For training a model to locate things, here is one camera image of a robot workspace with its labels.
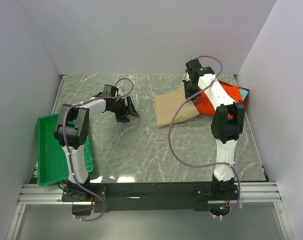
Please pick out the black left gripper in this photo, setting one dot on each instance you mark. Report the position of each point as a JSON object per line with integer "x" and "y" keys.
{"x": 129, "y": 109}

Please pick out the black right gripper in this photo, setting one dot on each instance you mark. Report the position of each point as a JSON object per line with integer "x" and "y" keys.
{"x": 187, "y": 94}

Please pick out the beige t shirt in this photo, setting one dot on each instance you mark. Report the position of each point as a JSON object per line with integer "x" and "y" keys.
{"x": 166, "y": 105}

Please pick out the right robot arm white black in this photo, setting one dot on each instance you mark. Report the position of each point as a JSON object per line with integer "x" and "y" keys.
{"x": 227, "y": 123}

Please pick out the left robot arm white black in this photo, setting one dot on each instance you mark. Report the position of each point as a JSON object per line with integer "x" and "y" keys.
{"x": 72, "y": 131}

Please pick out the orange folded t shirt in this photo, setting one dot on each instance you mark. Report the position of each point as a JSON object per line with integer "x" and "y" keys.
{"x": 205, "y": 107}

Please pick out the dark red folded t shirt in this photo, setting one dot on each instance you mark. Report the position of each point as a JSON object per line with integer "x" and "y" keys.
{"x": 245, "y": 100}

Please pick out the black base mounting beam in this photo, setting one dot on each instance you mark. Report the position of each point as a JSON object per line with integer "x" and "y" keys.
{"x": 137, "y": 196}

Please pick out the green plastic tray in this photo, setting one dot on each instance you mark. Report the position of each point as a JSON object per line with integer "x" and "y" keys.
{"x": 52, "y": 161}

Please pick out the aluminium frame rail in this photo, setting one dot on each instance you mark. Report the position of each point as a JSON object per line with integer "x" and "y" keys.
{"x": 248, "y": 192}

